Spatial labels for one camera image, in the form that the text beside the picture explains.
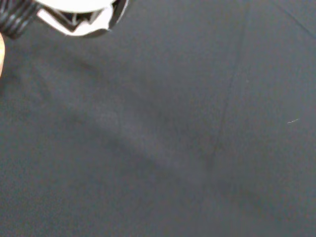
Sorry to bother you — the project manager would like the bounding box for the black bench cloth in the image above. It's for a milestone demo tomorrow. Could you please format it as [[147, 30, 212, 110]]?
[[0, 0, 316, 237]]

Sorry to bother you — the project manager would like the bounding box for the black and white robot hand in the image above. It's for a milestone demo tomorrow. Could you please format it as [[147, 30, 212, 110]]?
[[0, 0, 129, 40]]

